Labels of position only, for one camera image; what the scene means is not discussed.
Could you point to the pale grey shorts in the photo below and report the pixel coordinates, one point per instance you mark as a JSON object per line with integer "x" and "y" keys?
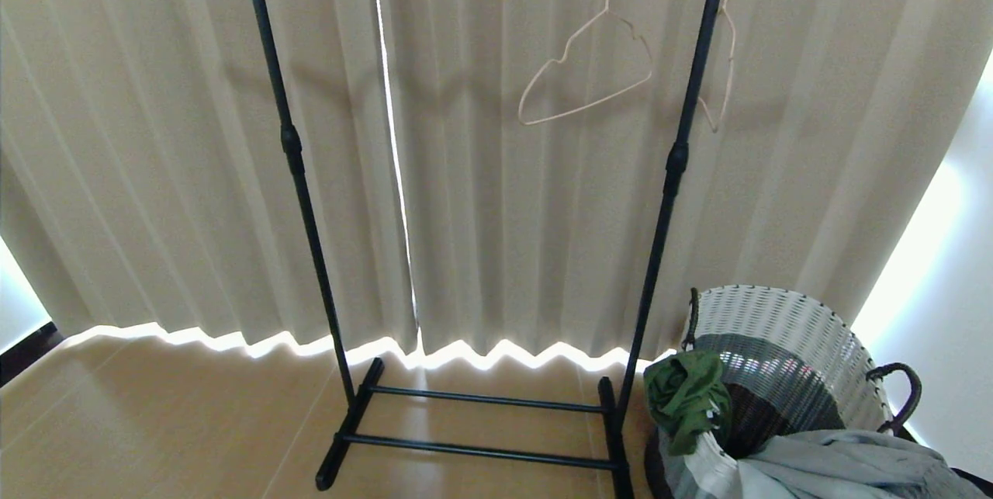
{"x": 838, "y": 468}

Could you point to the white laundry basket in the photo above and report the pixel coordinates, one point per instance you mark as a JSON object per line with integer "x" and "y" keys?
{"x": 776, "y": 313}

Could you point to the green garment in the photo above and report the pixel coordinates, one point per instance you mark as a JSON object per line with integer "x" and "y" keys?
{"x": 686, "y": 398}

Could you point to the beige curtain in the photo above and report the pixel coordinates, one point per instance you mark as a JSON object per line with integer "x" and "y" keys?
{"x": 155, "y": 173}

